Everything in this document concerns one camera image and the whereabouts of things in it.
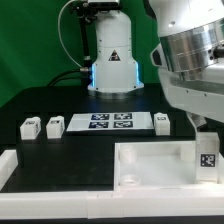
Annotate marker sheet with tags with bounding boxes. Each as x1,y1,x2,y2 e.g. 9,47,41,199
67,112,154,132

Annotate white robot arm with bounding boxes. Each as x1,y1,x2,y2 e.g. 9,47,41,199
87,0,224,123

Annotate black cables at base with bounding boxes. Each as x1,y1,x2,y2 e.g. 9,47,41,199
48,68,92,88

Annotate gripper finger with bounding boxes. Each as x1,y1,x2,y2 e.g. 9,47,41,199
186,112,207,133

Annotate grey cable left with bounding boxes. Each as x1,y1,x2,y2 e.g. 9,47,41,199
57,0,84,69

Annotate white square tabletop part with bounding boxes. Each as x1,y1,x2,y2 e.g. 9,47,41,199
114,141,224,190

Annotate white U-shaped obstacle fence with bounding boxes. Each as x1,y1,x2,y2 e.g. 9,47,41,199
0,150,224,220

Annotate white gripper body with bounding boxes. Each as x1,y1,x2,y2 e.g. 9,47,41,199
150,46,224,123

